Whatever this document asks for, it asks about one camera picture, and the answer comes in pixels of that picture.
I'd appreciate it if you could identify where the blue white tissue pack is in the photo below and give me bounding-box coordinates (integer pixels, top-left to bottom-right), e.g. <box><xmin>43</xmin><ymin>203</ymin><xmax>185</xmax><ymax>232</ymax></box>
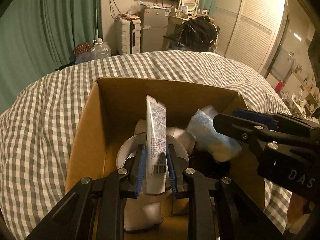
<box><xmin>187</xmin><ymin>105</ymin><xmax>242</xmax><ymax>163</ymax></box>

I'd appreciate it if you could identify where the white cosmetic tube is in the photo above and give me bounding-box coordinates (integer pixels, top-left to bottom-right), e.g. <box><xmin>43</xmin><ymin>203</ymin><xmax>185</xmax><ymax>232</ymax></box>
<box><xmin>146</xmin><ymin>95</ymin><xmax>167</xmax><ymax>195</ymax></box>

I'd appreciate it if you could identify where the green left curtain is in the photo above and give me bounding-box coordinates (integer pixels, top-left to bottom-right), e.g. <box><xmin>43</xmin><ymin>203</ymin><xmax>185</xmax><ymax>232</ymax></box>
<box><xmin>1</xmin><ymin>0</ymin><xmax>102</xmax><ymax>112</ymax></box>

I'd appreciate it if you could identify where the brown cardboard box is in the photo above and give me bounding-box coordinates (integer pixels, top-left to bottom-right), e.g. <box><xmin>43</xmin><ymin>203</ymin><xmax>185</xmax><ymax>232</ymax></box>
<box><xmin>65</xmin><ymin>77</ymin><xmax>265</xmax><ymax>239</ymax></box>

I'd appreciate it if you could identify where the silver mini fridge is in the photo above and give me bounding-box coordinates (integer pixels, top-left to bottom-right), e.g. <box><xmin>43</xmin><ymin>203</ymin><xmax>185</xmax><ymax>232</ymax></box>
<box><xmin>140</xmin><ymin>8</ymin><xmax>169</xmax><ymax>52</ymax></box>

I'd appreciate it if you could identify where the white suitcase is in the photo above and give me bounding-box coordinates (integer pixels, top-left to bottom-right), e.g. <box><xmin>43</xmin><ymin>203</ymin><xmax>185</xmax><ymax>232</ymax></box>
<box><xmin>116</xmin><ymin>18</ymin><xmax>141</xmax><ymax>55</ymax></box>

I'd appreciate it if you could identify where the white tape roll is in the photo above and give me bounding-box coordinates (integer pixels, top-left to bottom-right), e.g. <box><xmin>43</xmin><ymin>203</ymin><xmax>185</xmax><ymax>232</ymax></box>
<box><xmin>116</xmin><ymin>132</ymin><xmax>189</xmax><ymax>168</ymax></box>

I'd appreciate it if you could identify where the black clothes pile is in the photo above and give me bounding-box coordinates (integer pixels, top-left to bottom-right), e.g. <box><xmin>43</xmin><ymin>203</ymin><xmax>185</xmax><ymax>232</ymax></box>
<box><xmin>176</xmin><ymin>16</ymin><xmax>220</xmax><ymax>52</ymax></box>

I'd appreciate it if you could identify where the clear water jug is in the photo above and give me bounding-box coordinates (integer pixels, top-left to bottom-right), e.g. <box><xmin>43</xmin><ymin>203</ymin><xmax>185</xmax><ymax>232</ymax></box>
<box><xmin>91</xmin><ymin>38</ymin><xmax>111</xmax><ymax>60</ymax></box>

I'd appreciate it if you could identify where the white bottle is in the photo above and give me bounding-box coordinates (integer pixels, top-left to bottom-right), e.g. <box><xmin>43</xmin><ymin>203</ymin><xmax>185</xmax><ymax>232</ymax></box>
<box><xmin>124</xmin><ymin>199</ymin><xmax>163</xmax><ymax>231</ymax></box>

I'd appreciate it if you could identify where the white sliding wardrobe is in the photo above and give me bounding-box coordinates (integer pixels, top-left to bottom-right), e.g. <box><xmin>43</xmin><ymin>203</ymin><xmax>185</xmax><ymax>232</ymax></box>
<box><xmin>214</xmin><ymin>0</ymin><xmax>286</xmax><ymax>72</ymax></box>

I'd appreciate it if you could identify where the brown patterned basket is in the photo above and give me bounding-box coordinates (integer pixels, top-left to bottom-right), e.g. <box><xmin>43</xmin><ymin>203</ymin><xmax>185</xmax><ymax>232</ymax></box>
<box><xmin>73</xmin><ymin>42</ymin><xmax>92</xmax><ymax>56</ymax></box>

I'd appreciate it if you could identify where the red fire extinguisher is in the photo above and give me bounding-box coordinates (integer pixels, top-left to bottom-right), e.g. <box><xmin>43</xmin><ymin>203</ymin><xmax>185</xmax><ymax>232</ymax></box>
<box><xmin>274</xmin><ymin>81</ymin><xmax>284</xmax><ymax>93</ymax></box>

